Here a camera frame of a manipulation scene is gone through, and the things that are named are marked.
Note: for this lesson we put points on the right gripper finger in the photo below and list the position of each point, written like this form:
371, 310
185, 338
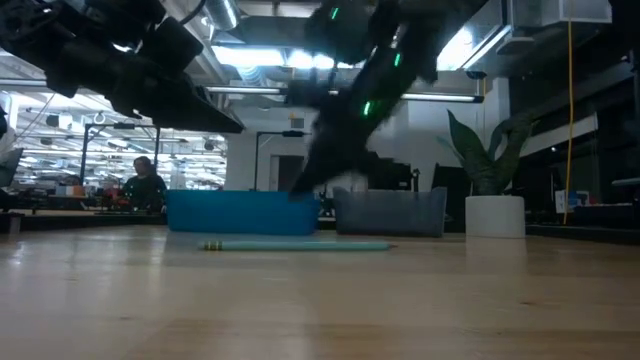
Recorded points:
312, 167
330, 172

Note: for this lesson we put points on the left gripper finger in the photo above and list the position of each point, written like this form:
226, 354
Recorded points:
192, 97
175, 116

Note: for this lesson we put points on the teal pencil with green ferrule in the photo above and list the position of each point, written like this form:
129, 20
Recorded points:
300, 246

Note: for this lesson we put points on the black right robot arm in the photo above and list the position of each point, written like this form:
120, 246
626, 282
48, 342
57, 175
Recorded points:
425, 25

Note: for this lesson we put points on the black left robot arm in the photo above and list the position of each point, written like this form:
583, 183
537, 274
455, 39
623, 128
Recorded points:
50, 20

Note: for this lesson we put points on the black monitor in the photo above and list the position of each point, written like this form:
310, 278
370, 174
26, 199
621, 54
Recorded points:
400, 175

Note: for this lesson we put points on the grey plastic bin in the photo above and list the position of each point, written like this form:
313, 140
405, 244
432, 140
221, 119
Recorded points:
395, 212

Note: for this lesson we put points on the person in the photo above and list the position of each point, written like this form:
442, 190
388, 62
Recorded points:
145, 192

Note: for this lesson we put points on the blue plastic bin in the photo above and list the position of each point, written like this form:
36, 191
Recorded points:
240, 212

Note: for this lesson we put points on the long ceiling light bar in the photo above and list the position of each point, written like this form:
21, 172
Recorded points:
440, 97

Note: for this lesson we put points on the black chair back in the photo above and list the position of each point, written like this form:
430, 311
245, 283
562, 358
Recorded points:
452, 200

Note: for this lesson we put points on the green snake plant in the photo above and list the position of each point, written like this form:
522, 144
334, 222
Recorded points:
480, 165

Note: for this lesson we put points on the grey tilted screen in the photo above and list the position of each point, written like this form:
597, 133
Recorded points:
10, 167

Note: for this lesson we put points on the white plant pot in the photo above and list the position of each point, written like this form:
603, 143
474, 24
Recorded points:
495, 217

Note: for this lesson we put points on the white ceiling unit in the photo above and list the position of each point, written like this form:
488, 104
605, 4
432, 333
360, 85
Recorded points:
550, 12

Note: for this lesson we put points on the white and blue box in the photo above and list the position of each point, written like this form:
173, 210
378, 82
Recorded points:
562, 202

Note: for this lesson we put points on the black station frame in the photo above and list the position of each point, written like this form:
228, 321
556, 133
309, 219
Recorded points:
272, 133
124, 125

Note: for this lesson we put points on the silver ceiling duct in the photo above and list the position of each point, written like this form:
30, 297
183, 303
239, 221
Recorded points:
222, 12

